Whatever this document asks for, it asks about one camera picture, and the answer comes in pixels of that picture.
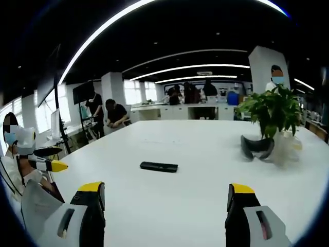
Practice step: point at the black oval object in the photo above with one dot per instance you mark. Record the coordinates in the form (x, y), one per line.
(48, 151)

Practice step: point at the black remote control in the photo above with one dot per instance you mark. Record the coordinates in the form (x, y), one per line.
(158, 167)

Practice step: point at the person's left hand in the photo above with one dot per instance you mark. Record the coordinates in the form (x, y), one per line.
(34, 177)

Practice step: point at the green potted plant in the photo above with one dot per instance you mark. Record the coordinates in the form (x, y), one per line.
(272, 110)

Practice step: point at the person's white shirt torso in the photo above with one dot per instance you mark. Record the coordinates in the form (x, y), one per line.
(10, 168)

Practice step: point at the blue barrel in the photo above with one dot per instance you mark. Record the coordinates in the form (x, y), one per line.
(232, 98)

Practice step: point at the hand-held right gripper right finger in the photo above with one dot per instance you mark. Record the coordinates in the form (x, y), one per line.
(239, 221)

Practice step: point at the clear plastic bag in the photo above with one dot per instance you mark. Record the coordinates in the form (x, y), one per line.
(286, 149)

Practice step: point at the person's head with mask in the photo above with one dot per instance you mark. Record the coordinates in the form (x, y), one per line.
(10, 139)

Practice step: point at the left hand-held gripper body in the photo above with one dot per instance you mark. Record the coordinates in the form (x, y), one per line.
(25, 142)

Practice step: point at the black screen on stand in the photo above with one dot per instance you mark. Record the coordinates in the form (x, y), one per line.
(82, 94)

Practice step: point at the black tripod pole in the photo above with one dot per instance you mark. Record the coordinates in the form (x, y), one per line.
(59, 113)

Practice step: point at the black curved headset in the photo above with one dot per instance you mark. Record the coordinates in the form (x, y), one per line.
(253, 150)

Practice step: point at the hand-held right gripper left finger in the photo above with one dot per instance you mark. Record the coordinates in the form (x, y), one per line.
(87, 223)

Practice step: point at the white counter cabinets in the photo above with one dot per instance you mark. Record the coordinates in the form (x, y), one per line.
(174, 112)

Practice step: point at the long ceiling light strip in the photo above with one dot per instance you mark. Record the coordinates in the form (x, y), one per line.
(102, 28)

